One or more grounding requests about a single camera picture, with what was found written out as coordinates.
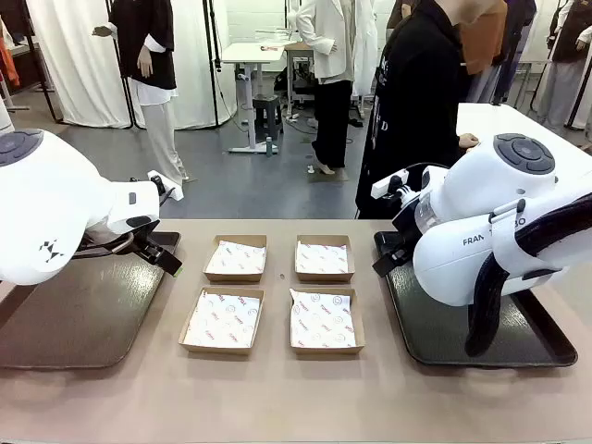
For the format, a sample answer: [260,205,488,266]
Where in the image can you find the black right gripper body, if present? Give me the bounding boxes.
[391,213,420,254]

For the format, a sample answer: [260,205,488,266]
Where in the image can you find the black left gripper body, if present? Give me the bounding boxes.
[131,227,163,260]

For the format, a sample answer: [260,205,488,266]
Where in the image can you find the kraft paper food box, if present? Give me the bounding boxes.
[178,286,266,357]
[294,234,355,284]
[289,287,366,357]
[203,234,268,284]

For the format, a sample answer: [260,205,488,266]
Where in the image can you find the white printed paper liner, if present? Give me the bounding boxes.
[289,288,358,350]
[183,291,261,348]
[296,240,350,275]
[205,240,267,276]

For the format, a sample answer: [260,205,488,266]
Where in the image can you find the person left forearm black sleeve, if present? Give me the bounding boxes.
[444,85,466,140]

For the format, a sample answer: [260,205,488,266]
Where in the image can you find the large black plastic tray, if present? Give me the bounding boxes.
[373,229,579,369]

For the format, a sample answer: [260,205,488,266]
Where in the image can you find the brown plastic tray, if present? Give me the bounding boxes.
[0,230,182,371]

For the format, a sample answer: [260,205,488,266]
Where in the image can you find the person in black shirt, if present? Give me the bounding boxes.
[354,0,465,221]

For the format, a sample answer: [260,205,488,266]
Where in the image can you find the white table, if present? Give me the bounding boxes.
[455,102,592,156]

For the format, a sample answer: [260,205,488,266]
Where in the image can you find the grey plastic stool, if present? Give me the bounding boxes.
[252,93,285,137]

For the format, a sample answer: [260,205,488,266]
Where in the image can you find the white hanging coat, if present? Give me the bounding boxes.
[354,0,381,99]

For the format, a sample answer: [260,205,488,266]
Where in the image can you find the mannequin black top white trousers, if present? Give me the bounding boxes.
[91,0,191,195]

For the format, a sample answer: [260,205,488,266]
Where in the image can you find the white curtain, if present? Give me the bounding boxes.
[27,0,241,131]

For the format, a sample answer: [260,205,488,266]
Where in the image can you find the black stand pole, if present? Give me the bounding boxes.
[203,0,226,129]

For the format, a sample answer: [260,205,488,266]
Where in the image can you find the mannequin white jacket black trousers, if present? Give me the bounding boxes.
[295,0,358,184]

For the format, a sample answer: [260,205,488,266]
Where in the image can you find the mannequin with brown top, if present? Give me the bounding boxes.
[457,0,510,104]

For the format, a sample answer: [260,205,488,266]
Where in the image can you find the white standing desk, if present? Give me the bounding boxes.
[220,42,297,155]

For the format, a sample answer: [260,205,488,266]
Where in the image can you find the purple hanging garment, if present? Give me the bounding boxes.
[501,0,538,104]

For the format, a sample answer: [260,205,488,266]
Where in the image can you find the orange hanging garment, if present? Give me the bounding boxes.
[0,13,22,89]

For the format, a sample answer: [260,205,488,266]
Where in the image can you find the mannequin dark vest beige skirt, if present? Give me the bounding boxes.
[536,0,592,133]

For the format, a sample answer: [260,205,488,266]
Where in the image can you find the dark left arm cable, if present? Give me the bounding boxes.
[76,233,136,258]

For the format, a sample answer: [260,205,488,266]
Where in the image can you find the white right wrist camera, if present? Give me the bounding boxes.
[371,169,411,200]

